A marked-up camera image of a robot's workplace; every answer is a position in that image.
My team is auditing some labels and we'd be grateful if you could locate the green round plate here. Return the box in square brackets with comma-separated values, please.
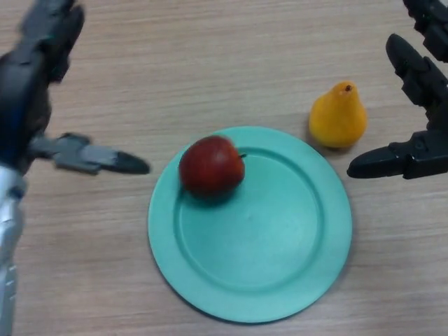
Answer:
[147, 125, 352, 323]

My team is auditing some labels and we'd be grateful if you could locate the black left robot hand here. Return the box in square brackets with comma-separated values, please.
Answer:
[0, 0, 151, 176]

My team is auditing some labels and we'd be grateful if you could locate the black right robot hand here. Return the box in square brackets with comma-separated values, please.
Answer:
[346, 0, 448, 181]

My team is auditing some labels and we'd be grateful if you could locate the red apple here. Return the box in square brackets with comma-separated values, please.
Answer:
[178, 135, 248, 197]

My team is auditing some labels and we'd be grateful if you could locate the yellow pear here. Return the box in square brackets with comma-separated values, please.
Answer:
[308, 80, 368, 149]

